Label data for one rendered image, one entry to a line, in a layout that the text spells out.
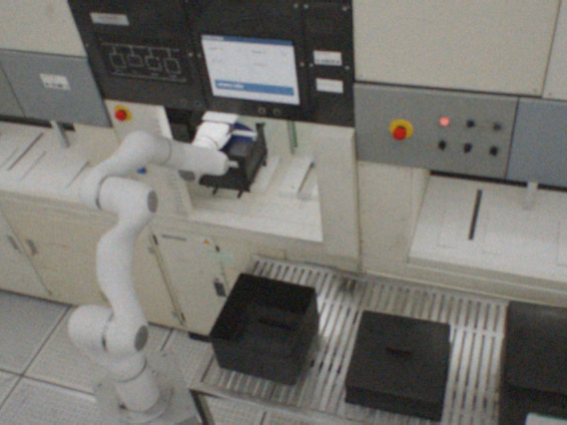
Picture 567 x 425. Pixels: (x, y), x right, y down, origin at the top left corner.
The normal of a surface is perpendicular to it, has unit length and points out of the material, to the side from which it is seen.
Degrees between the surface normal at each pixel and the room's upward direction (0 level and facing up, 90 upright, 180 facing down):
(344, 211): 90
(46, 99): 90
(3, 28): 90
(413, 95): 90
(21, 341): 0
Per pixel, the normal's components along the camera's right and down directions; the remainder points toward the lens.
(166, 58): -0.32, 0.69
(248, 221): -0.11, -0.71
